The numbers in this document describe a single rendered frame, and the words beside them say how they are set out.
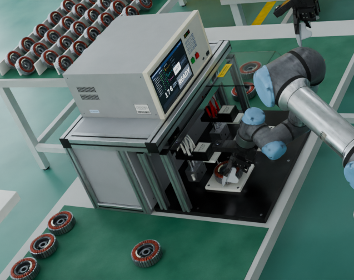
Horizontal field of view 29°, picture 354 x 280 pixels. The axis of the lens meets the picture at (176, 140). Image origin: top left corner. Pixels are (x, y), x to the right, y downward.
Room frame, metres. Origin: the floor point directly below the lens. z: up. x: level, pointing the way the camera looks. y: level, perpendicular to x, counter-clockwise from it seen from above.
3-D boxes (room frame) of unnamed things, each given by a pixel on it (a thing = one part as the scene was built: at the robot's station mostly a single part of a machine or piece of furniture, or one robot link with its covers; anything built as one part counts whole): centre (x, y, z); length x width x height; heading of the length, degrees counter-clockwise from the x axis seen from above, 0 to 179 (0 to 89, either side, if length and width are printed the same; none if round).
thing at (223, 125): (2.43, -0.18, 0.80); 0.08 x 0.05 x 0.06; 141
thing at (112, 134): (2.44, 0.03, 1.09); 0.68 x 0.44 x 0.05; 141
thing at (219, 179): (2.15, -0.14, 0.80); 0.11 x 0.11 x 0.04
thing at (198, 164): (2.24, -0.03, 0.80); 0.08 x 0.05 x 0.06; 141
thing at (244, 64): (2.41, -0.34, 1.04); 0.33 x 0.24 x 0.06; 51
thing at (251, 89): (2.71, -0.37, 0.77); 0.11 x 0.11 x 0.04
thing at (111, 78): (2.46, 0.03, 1.22); 0.44 x 0.39 x 0.20; 141
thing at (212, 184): (2.15, -0.14, 0.78); 0.15 x 0.15 x 0.01; 51
